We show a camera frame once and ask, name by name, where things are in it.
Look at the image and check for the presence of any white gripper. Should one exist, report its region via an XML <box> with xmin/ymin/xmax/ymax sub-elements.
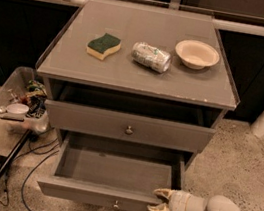
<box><xmin>147</xmin><ymin>188</ymin><xmax>190</xmax><ymax>211</ymax></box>

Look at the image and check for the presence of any grey drawer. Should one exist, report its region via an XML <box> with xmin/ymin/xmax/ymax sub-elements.
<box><xmin>45</xmin><ymin>100</ymin><xmax>215</xmax><ymax>152</ymax></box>
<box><xmin>38</xmin><ymin>132</ymin><xmax>185</xmax><ymax>211</ymax></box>

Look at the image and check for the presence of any grey drawer cabinet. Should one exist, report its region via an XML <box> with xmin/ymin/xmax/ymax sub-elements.
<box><xmin>17</xmin><ymin>0</ymin><xmax>254</xmax><ymax>208</ymax></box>

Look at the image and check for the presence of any grey top drawer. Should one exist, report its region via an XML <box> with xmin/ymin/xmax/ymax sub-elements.
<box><xmin>45</xmin><ymin>100</ymin><xmax>215</xmax><ymax>152</ymax></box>

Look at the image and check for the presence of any crushed silver can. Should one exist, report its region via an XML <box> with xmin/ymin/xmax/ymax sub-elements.
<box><xmin>131</xmin><ymin>42</ymin><xmax>171</xmax><ymax>73</ymax></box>

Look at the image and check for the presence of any white bowl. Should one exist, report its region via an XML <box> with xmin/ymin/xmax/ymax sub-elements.
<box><xmin>175</xmin><ymin>40</ymin><xmax>220</xmax><ymax>70</ymax></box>

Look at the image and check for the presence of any green yellow sponge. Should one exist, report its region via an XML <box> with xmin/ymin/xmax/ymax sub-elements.
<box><xmin>86</xmin><ymin>33</ymin><xmax>121</xmax><ymax>61</ymax></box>

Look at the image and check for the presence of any clear plastic bin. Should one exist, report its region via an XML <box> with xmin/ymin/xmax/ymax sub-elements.
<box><xmin>0</xmin><ymin>67</ymin><xmax>49</xmax><ymax>134</ymax></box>

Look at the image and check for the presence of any black floor cable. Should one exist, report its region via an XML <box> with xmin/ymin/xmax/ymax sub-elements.
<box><xmin>17</xmin><ymin>144</ymin><xmax>60</xmax><ymax>211</ymax></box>

